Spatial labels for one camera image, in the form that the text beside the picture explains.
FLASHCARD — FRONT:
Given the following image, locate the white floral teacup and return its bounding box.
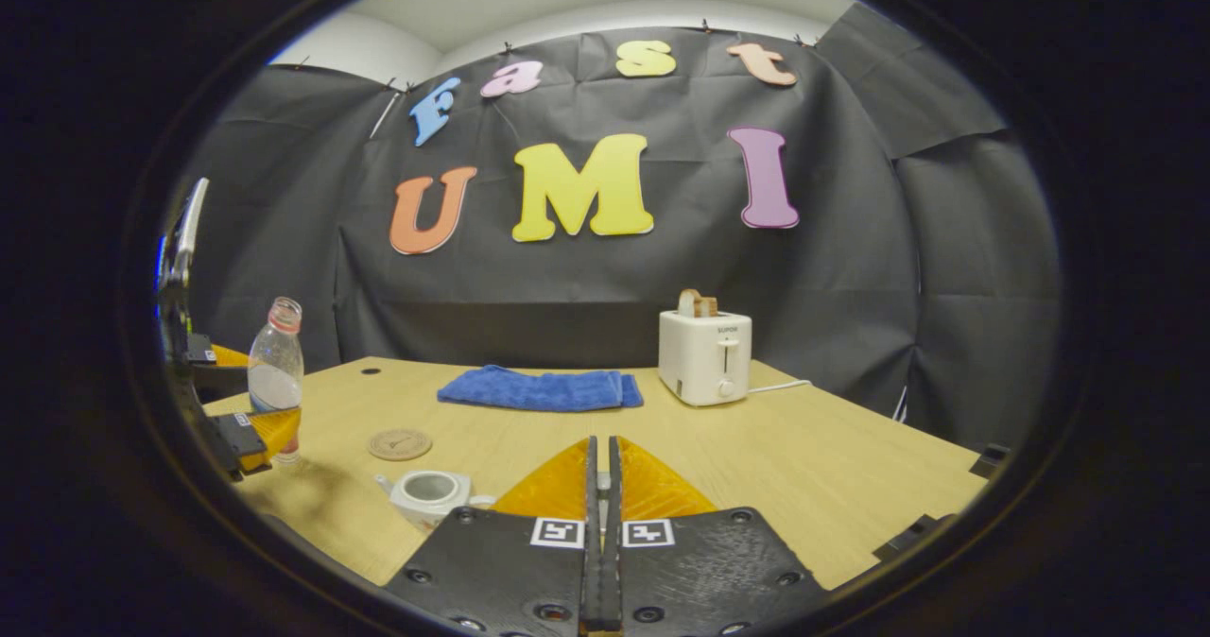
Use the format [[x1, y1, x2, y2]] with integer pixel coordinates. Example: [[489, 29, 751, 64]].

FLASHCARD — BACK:
[[375, 470, 497, 534]]

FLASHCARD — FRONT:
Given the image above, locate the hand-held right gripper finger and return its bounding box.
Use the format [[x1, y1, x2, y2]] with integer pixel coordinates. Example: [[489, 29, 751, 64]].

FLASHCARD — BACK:
[[383, 436, 602, 637], [608, 436, 833, 637]]

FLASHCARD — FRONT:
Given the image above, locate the clear plastic water bottle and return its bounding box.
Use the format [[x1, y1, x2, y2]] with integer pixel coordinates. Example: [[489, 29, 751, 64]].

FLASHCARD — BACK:
[[248, 297, 305, 464]]

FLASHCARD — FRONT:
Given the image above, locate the white toaster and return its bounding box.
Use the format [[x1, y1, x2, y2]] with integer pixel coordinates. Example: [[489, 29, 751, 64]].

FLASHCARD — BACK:
[[659, 308, 753, 407]]

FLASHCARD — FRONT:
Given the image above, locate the black backdrop cloth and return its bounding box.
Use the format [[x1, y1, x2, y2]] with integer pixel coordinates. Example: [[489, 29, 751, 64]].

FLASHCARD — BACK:
[[175, 2, 1062, 454]]

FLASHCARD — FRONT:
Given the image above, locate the blue towel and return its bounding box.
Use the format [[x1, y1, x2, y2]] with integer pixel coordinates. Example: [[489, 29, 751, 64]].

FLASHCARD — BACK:
[[437, 365, 644, 413]]

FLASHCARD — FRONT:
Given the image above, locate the round wooden coaster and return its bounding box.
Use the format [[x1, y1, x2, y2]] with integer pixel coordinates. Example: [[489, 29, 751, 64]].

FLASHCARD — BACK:
[[368, 429, 433, 461]]

